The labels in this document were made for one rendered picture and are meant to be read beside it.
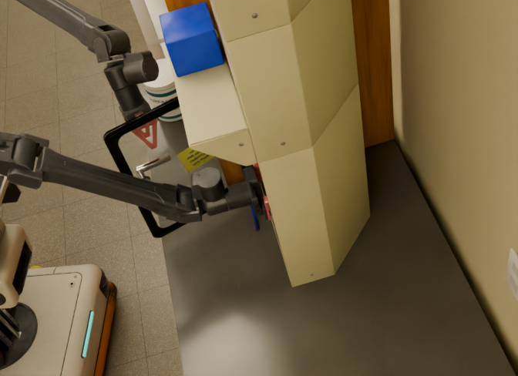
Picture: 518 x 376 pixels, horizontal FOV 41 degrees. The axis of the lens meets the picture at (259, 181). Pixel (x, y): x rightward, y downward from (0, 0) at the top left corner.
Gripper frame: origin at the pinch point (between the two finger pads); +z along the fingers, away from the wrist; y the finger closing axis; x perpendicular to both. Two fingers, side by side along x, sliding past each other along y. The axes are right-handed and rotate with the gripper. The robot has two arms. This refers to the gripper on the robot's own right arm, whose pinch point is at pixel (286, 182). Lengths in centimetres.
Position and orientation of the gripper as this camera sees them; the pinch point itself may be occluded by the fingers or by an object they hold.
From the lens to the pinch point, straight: 161.8
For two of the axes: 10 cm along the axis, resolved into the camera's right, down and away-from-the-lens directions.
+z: 9.6, -2.7, 0.4
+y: -2.3, -7.2, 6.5
